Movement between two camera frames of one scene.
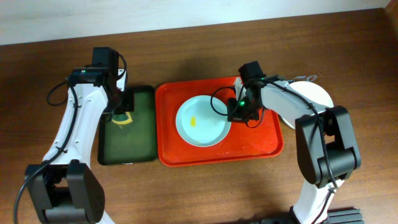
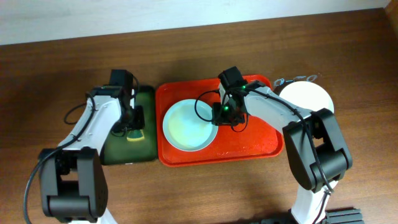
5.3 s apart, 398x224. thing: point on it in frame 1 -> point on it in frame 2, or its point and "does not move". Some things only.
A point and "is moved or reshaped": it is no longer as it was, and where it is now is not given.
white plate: (311, 91) does not move
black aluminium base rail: (344, 216) does not move
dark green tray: (134, 143) does not move
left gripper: (125, 104) -> (137, 121)
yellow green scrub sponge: (122, 119) is moved or reshaped
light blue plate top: (199, 124) is moved or reshaped
